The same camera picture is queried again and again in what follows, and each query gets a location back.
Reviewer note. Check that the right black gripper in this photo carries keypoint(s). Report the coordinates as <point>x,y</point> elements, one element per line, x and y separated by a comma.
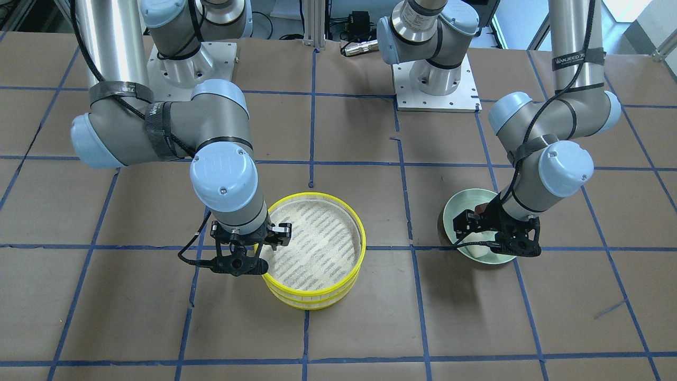
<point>281,233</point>

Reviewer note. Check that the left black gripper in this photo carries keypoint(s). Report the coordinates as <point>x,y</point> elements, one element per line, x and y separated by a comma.
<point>490,216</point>

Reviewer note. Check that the yellow steamer layer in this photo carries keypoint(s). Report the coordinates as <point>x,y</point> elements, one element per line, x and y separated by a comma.
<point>311,300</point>
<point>328,242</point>

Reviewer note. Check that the white steamed bun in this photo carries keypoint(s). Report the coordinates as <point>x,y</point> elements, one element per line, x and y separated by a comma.
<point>478,251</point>

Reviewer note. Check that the brown bun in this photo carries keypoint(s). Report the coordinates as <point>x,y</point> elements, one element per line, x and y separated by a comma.
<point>484,210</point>

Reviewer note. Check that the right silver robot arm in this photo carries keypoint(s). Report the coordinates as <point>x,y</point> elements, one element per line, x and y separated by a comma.
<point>128,124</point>

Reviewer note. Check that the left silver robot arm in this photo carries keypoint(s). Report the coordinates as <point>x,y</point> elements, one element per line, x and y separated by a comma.
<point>539,139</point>

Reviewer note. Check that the silver cylindrical connector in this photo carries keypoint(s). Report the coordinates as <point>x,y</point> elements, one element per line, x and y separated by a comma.
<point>355,49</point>

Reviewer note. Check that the black power brick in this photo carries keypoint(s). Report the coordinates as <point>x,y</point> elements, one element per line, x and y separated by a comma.
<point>358,24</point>

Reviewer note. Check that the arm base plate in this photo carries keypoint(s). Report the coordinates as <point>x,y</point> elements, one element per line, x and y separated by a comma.
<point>421,87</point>
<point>174,80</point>

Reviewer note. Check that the aluminium frame post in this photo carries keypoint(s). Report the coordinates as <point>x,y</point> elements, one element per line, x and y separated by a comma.
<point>314,23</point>

